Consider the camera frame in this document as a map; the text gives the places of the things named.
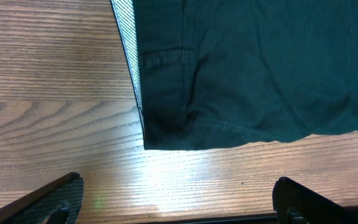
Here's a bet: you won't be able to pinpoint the black shorts with mesh lining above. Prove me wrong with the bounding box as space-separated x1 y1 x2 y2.
111 0 358 150

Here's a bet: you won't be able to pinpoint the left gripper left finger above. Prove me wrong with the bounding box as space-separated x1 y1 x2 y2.
0 172 84 224

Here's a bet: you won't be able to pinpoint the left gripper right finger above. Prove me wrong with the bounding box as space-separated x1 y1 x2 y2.
272 177 358 224

